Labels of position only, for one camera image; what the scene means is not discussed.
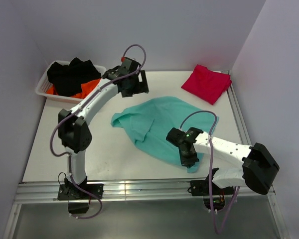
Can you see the aluminium front rail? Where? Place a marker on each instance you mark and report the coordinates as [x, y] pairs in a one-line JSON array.
[[117, 190]]

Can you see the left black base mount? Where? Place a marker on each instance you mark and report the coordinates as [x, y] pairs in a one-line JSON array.
[[79, 202]]

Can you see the aluminium right side rail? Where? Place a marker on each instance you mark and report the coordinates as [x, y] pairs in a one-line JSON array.
[[231, 125]]

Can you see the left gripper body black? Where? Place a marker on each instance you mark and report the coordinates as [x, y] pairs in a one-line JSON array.
[[135, 87]]

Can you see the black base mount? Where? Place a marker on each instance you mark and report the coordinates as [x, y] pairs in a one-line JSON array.
[[79, 202], [201, 188]]

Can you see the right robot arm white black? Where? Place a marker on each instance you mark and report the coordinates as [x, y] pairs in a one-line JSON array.
[[253, 166]]

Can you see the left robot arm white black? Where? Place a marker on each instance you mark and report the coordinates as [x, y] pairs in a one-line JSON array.
[[73, 126]]

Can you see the teal t-shirt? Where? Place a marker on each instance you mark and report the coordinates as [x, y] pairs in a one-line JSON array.
[[148, 124]]

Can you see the folded red t-shirt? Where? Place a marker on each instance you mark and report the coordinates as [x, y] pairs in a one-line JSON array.
[[206, 84]]

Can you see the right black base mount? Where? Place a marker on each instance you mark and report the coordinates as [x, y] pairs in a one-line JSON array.
[[201, 188]]

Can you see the orange t-shirt in basket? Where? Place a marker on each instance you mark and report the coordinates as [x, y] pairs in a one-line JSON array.
[[86, 89]]

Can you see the aluminium rail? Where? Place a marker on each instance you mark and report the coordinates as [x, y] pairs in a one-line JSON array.
[[117, 190], [231, 125]]

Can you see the black t-shirt in basket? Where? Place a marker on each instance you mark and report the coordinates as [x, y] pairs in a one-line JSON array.
[[68, 78]]

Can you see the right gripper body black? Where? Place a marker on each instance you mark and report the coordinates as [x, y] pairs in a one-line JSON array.
[[190, 158]]

